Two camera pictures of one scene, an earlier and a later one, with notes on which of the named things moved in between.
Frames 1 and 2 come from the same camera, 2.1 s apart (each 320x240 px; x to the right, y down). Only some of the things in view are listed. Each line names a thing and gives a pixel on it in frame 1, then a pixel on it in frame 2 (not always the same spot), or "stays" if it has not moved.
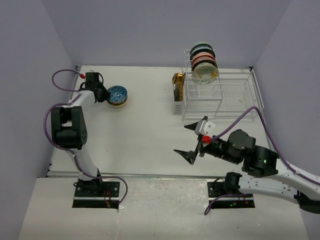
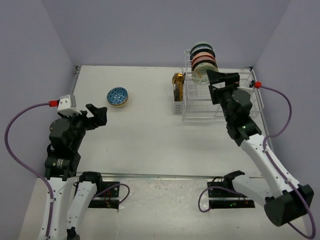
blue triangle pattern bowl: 117,95 stays
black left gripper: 105,95 to 101,118
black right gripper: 190,155 to 232,80
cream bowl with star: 205,73 stays
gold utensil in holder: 177,80 stays
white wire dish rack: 233,93 stays
